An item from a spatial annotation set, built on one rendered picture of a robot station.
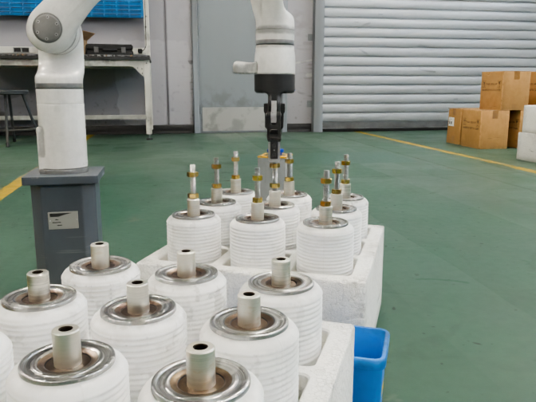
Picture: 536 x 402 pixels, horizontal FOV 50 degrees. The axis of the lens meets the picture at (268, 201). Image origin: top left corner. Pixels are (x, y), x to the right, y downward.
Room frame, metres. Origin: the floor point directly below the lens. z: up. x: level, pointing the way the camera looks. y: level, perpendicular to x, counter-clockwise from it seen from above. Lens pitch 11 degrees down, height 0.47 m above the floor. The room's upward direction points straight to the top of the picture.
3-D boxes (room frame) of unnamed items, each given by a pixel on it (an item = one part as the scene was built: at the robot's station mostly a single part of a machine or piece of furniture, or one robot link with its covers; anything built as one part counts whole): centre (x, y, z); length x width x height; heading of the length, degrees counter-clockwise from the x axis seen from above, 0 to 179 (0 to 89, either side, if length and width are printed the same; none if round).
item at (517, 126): (4.72, -2.07, 0.15); 0.30 x 0.24 x 0.30; 11
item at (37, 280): (0.58, 0.24, 0.26); 0.02 x 0.02 x 0.03
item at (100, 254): (0.70, 0.21, 0.26); 0.02 x 0.02 x 0.03
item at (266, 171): (1.38, -0.02, 0.16); 0.07 x 0.07 x 0.31; 75
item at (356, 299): (1.08, -0.01, 0.09); 0.39 x 0.39 x 0.18; 75
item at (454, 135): (4.99, -1.74, 0.15); 0.30 x 0.24 x 0.30; 99
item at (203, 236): (1.00, 0.13, 0.16); 0.10 x 0.10 x 0.18
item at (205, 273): (0.66, 0.10, 0.25); 0.08 x 0.08 x 0.01
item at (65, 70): (1.20, 0.43, 0.54); 0.09 x 0.09 x 0.17; 5
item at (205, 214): (1.00, 0.13, 0.25); 0.08 x 0.08 x 0.01
